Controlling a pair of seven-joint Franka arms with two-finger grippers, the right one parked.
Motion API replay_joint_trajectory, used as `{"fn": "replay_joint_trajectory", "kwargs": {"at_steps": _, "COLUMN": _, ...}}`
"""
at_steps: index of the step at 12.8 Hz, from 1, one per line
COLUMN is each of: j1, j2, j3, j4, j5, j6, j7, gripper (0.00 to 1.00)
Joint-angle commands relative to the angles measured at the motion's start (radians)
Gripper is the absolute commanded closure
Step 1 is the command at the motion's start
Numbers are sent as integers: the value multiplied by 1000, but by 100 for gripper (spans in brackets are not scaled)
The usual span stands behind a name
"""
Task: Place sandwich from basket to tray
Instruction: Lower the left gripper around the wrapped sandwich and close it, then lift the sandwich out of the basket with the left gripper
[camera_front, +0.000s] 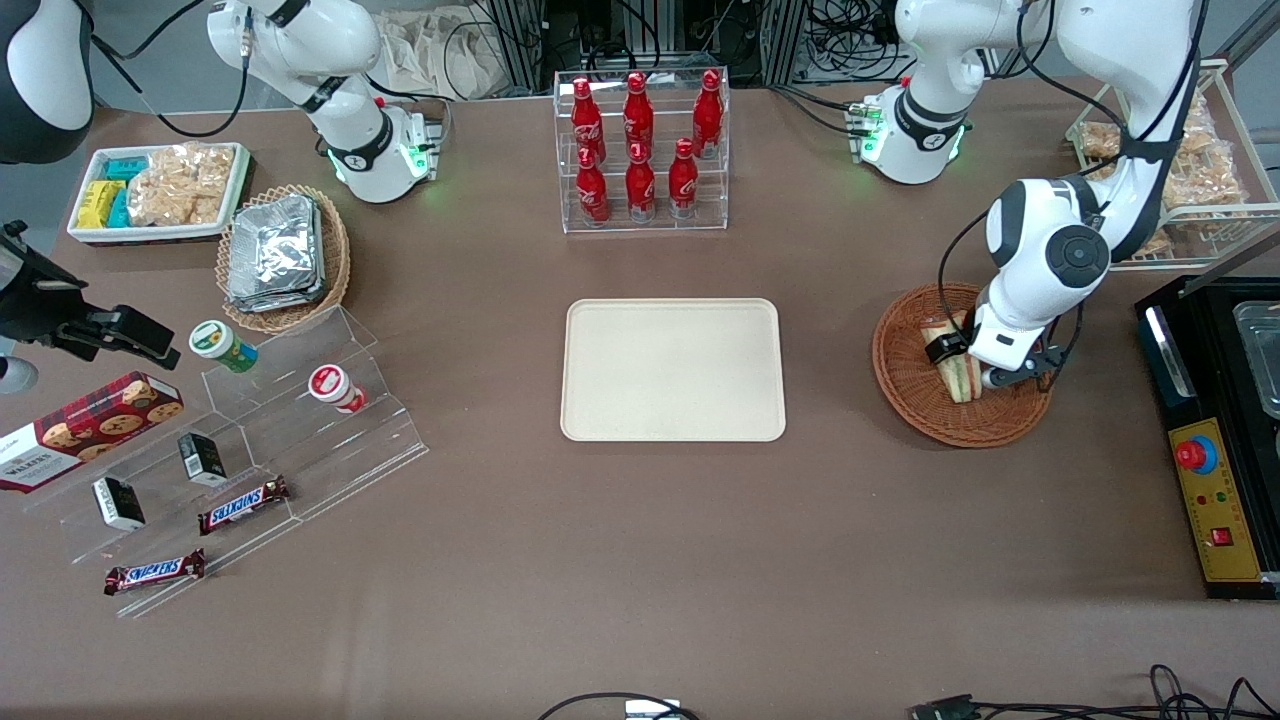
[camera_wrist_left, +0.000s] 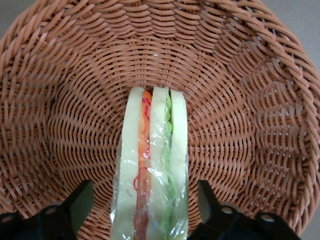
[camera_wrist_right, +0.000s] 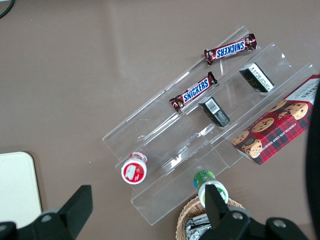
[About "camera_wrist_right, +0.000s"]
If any black table cable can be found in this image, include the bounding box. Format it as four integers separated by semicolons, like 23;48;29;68
0;0;16;20

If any red tartan cookie box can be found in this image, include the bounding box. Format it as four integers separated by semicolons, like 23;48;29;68
231;73;320;167

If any green lidded cup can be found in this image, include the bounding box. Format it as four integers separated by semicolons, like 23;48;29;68
193;169;229;209

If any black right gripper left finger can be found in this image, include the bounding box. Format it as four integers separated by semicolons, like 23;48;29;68
0;184;94;240

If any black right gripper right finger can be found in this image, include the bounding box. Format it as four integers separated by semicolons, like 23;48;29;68
199;184;311;240

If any beige plastic tray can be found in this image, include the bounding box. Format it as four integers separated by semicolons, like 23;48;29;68
0;151;43;230

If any small black box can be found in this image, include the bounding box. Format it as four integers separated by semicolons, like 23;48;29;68
198;96;231;128
238;62;276;94

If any clear acrylic stepped shelf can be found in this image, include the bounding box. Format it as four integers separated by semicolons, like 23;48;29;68
101;25;316;227

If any red lidded cup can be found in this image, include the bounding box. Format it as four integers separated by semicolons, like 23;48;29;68
120;151;149;185

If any black camera cable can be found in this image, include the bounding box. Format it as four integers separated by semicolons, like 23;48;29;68
303;82;320;240

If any oval brown wicker basket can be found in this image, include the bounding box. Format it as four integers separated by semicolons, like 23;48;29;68
175;195;247;240

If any Snickers chocolate bar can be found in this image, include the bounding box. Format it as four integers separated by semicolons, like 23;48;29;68
203;33;258;67
169;71;219;114

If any silver foil packet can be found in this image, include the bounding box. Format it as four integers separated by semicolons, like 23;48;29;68
184;213;214;240

